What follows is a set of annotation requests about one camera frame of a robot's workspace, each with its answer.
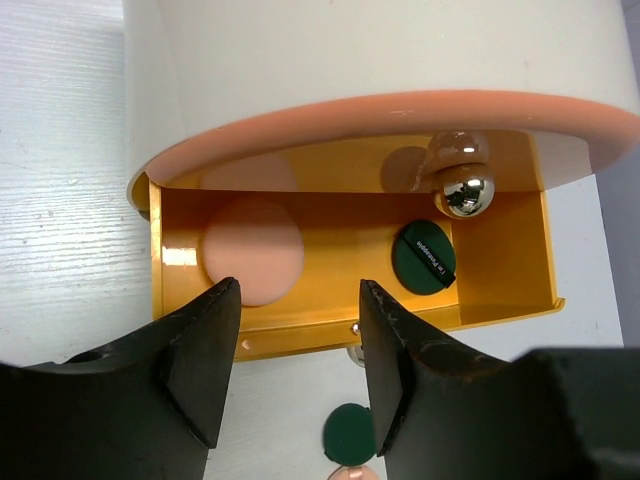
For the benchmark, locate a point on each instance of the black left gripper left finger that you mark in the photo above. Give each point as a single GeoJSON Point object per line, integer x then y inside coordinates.
{"type": "Point", "coordinates": [148, 405]}

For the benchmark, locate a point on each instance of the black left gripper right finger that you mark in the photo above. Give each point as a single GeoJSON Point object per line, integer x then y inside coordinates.
{"type": "Point", "coordinates": [444, 410]}

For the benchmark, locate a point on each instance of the peach puff with ribbon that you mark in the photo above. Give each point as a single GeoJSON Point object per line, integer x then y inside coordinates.
{"type": "Point", "coordinates": [354, 473]}

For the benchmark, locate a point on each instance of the green round compact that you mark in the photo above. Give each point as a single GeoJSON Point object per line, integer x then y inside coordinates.
{"type": "Point", "coordinates": [423, 258]}

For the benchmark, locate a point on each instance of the peach powder puff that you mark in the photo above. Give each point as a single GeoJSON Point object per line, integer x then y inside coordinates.
{"type": "Point", "coordinates": [257, 242]}

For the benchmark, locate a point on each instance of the yellow drawer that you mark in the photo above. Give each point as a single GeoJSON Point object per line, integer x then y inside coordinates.
{"type": "Point", "coordinates": [349, 198]}

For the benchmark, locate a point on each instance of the orange top drawer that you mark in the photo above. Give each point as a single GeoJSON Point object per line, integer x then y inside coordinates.
{"type": "Point", "coordinates": [400, 135]}

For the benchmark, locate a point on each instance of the dark green powder puff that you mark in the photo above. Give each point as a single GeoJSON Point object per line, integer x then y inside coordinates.
{"type": "Point", "coordinates": [348, 436]}

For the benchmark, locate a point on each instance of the cream round drawer organizer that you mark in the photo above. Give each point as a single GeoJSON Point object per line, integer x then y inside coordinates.
{"type": "Point", "coordinates": [212, 80]}

